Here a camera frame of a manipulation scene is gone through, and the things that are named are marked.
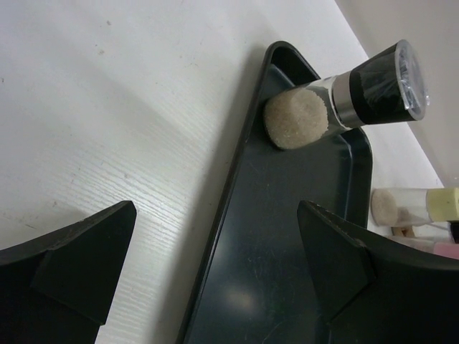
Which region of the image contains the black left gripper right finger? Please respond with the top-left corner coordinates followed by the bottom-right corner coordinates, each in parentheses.
top-left (297, 201), bottom-right (458, 343)

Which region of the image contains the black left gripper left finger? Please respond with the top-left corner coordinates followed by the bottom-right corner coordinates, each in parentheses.
top-left (1, 201), bottom-right (137, 343)

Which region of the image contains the pink cap spice shaker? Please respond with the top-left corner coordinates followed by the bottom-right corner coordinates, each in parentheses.
top-left (387, 221), bottom-right (458, 259)

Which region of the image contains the yellow cap spice shaker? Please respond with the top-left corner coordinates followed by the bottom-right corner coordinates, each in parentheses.
top-left (370, 188), bottom-right (458, 227)

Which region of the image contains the black grinder clear lid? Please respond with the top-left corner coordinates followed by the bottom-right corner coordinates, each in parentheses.
top-left (263, 39), bottom-right (430, 150)

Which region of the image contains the black plastic tray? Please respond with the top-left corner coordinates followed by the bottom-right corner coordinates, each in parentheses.
top-left (177, 41), bottom-right (373, 343)

